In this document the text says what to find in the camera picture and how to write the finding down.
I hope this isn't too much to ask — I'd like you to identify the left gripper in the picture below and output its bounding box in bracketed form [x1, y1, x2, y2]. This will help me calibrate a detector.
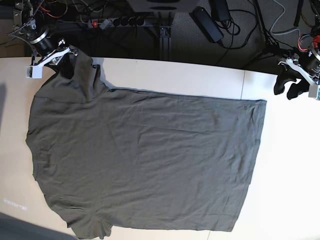
[273, 49, 320, 100]

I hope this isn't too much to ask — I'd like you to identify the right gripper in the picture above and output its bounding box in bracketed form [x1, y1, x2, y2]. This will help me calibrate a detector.
[29, 32, 79, 80]

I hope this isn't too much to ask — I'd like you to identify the dark grey T-shirt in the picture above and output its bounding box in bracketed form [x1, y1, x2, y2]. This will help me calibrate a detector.
[26, 52, 267, 239]

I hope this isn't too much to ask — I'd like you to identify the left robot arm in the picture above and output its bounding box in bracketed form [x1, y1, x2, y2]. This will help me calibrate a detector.
[273, 25, 320, 100]

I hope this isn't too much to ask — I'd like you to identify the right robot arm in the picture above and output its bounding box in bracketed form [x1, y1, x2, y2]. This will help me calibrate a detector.
[7, 0, 78, 79]

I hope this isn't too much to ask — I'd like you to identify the black tripod stand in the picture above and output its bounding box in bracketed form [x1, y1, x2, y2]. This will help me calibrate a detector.
[243, 0, 320, 69]

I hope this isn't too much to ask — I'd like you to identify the black power adapter brick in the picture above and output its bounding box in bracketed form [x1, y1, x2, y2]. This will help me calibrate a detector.
[190, 6, 224, 43]

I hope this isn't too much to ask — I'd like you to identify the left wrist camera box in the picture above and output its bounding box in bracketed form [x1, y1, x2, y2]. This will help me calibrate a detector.
[308, 84, 320, 101]

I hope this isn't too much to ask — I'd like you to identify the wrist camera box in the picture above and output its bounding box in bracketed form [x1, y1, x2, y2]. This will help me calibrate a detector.
[26, 65, 43, 79]
[308, 84, 320, 101]

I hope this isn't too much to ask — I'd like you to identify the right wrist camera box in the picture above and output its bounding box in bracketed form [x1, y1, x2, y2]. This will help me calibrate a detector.
[26, 65, 43, 79]

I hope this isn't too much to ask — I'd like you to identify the power strip with red switch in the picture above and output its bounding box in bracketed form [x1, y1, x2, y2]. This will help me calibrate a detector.
[87, 16, 147, 30]

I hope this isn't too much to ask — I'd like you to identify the grey coiled cable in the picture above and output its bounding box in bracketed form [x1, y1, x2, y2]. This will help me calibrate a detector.
[269, 0, 301, 36]

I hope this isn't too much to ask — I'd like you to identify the aluminium frame post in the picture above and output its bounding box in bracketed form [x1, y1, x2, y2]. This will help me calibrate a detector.
[157, 11, 174, 61]

